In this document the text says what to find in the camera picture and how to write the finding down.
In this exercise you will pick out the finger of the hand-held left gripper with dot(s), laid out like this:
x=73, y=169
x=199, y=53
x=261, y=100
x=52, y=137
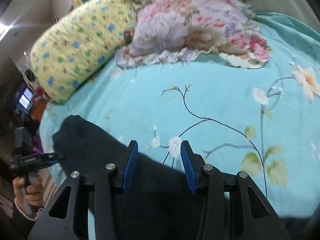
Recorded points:
x=51, y=158

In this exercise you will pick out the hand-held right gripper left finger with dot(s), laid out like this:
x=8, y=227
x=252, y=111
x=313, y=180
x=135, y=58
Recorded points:
x=130, y=166

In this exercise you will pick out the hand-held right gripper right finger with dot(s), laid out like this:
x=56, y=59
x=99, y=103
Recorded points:
x=188, y=167

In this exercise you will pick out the black pants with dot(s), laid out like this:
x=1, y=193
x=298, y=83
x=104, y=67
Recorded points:
x=155, y=200

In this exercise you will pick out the person's left hand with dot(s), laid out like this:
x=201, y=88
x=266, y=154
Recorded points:
x=35, y=195

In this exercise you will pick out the orange cabinet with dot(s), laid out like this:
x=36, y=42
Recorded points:
x=38, y=110

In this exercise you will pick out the lit screen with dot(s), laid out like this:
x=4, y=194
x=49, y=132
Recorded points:
x=25, y=100

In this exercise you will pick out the teal floral bed sheet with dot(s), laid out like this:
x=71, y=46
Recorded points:
x=212, y=100

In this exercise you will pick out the yellow bear print pillow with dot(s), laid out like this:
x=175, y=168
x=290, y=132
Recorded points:
x=75, y=47

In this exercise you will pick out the pink floral ruffled pillow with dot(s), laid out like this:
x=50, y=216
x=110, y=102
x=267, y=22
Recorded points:
x=187, y=25

